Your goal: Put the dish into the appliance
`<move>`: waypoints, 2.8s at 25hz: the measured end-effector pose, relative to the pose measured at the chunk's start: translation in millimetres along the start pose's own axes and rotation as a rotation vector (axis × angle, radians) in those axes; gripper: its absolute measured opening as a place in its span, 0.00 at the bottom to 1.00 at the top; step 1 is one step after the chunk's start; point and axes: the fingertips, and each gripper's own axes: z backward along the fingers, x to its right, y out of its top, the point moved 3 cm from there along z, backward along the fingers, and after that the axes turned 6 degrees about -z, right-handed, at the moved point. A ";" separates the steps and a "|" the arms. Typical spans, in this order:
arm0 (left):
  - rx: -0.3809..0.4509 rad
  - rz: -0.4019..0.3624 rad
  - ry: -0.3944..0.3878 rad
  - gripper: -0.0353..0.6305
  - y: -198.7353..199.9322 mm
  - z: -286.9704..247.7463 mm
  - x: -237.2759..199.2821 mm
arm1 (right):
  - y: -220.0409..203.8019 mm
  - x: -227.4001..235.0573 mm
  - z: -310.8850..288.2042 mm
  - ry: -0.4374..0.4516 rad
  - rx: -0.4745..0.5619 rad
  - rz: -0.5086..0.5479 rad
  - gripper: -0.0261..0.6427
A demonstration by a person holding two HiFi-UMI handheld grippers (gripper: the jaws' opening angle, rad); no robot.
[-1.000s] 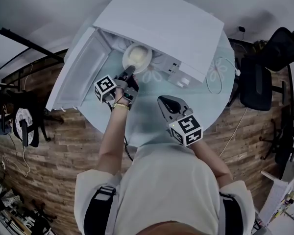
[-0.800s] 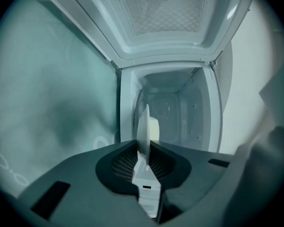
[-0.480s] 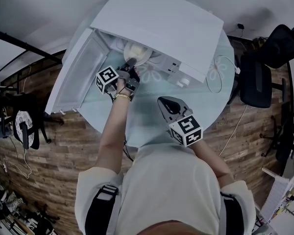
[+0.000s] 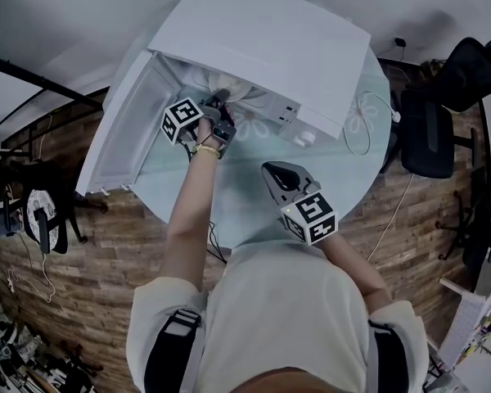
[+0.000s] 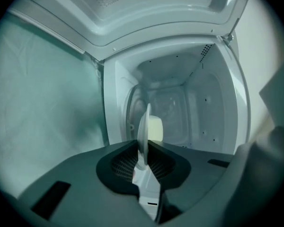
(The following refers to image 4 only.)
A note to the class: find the round glass table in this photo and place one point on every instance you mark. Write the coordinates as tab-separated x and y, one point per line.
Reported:
245	170

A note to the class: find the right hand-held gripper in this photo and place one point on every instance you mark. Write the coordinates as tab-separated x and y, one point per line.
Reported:
311	219

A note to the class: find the white power strip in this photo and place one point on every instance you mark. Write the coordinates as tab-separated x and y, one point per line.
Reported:
11	283

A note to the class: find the person's left forearm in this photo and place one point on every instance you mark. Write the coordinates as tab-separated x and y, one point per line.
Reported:
188	219

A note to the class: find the person's white shirt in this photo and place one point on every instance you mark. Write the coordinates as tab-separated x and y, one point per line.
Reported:
282	309

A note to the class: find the black wall charger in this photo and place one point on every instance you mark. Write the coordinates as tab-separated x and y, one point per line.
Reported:
400	42

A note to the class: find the black framed white board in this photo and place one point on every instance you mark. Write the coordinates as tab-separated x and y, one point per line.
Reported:
8	96

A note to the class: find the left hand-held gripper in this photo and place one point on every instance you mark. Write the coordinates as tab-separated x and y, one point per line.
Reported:
182	119

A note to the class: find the white round plate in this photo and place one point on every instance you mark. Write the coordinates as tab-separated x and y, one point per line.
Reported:
245	92

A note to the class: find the person's left hand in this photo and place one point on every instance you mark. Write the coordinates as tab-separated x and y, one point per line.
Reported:
205	135

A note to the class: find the white microwave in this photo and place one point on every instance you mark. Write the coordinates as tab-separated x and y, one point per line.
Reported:
270	47

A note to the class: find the person's right forearm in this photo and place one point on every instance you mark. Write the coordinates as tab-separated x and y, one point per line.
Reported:
356	268

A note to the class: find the office chair with patterned cushion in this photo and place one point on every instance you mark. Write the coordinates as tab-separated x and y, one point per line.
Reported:
41	219

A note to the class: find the black mesh office chair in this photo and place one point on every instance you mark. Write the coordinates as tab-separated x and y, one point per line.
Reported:
429	137
478	227

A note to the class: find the pile of black equipment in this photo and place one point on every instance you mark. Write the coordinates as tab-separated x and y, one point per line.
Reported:
24	350

